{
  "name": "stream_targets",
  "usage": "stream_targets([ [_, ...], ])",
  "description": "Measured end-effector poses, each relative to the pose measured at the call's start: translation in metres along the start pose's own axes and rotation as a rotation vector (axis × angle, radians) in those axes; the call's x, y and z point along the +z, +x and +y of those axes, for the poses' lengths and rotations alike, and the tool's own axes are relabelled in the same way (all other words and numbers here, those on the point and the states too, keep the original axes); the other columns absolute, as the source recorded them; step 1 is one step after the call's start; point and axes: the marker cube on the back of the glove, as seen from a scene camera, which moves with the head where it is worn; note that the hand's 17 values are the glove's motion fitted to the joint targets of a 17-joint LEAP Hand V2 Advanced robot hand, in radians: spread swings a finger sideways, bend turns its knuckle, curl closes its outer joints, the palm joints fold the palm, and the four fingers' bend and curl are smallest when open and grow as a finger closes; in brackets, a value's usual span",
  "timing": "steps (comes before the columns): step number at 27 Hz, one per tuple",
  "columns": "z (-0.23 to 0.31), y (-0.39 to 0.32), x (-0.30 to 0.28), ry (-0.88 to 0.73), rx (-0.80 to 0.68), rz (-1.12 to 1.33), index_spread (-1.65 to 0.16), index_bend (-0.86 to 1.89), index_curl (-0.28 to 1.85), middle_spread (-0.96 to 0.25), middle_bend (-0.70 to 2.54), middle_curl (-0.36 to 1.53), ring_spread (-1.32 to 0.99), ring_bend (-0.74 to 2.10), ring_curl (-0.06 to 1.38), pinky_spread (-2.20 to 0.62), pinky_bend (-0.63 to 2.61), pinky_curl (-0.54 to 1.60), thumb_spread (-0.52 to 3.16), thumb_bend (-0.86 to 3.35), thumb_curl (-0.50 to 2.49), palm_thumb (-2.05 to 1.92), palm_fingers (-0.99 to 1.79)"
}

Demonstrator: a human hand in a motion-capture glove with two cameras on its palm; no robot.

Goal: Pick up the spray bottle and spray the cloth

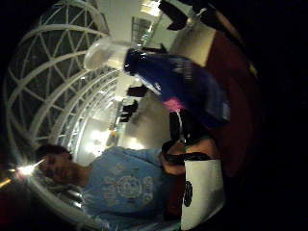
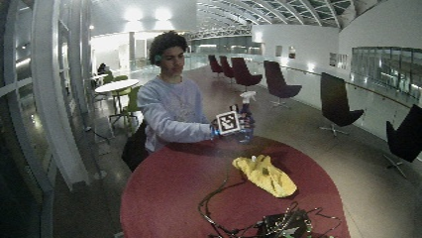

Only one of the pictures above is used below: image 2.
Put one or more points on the blue spray bottle white trigger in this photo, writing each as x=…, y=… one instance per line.
x=247, y=135

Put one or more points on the white marker cube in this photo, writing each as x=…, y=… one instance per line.
x=228, y=122

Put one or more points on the dark red lounge chair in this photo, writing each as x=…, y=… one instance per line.
x=334, y=102
x=277, y=81
x=243, y=74
x=406, y=139
x=215, y=65
x=227, y=67

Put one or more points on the yellow cloth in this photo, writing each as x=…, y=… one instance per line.
x=265, y=177

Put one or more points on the the person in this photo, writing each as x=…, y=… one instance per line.
x=171, y=99

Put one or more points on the green chair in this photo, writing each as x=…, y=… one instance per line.
x=119, y=79
x=132, y=102

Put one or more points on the black chair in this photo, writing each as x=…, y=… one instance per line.
x=133, y=148

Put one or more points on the green headphones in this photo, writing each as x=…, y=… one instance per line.
x=157, y=59

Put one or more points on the white round table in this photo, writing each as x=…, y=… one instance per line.
x=116, y=86

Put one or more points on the black electronic device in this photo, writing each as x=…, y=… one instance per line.
x=284, y=224

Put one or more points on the white column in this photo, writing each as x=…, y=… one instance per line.
x=55, y=99

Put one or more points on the wall picture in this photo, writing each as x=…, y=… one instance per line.
x=292, y=52
x=338, y=60
x=278, y=50

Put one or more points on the glass window wall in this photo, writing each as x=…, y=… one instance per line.
x=389, y=71

